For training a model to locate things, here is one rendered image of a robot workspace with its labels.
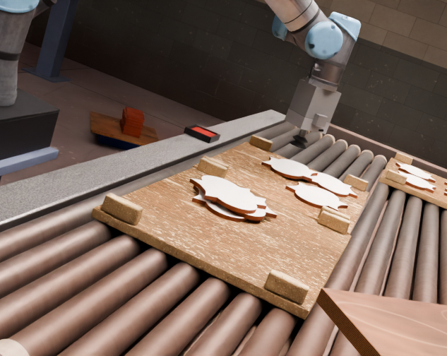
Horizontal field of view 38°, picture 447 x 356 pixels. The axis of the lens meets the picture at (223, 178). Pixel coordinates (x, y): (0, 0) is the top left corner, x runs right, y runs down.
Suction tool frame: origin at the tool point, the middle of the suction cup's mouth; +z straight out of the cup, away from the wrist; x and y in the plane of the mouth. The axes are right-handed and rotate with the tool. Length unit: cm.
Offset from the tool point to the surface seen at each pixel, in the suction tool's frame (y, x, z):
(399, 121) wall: 401, 292, 37
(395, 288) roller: -14, -50, 9
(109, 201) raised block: -62, -31, 5
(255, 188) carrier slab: -20.5, -13.8, 7.0
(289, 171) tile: -2.9, -3.3, 5.7
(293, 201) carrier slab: -13.9, -19.0, 7.0
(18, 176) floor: 16, 207, 101
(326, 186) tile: 4.8, -9.0, 6.2
